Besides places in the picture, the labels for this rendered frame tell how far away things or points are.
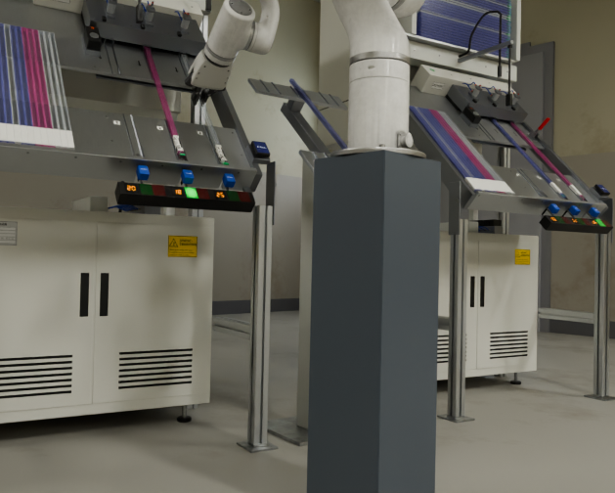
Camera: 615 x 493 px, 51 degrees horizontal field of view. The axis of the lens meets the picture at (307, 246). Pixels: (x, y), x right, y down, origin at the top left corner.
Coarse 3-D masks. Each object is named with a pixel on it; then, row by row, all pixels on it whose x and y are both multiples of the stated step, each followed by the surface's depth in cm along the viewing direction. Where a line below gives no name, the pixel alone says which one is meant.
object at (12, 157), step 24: (0, 144) 138; (0, 168) 142; (24, 168) 144; (48, 168) 146; (72, 168) 148; (96, 168) 150; (120, 168) 153; (168, 168) 158; (192, 168) 160; (216, 168) 163; (240, 168) 166
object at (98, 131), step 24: (72, 120) 156; (96, 120) 160; (120, 120) 163; (144, 120) 167; (96, 144) 153; (120, 144) 157; (144, 144) 161; (168, 144) 165; (192, 144) 169; (240, 144) 177
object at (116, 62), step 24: (0, 0) 179; (24, 0) 184; (24, 24) 176; (48, 24) 180; (72, 24) 186; (72, 48) 177; (120, 48) 187; (96, 72) 175; (120, 72) 178; (144, 72) 183; (168, 72) 188
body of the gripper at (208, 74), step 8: (200, 56) 171; (200, 64) 171; (208, 64) 171; (216, 64) 170; (232, 64) 174; (200, 72) 173; (208, 72) 173; (216, 72) 174; (224, 72) 174; (192, 80) 175; (200, 80) 175; (208, 80) 175; (216, 80) 176; (224, 80) 177; (208, 88) 178; (216, 88) 179
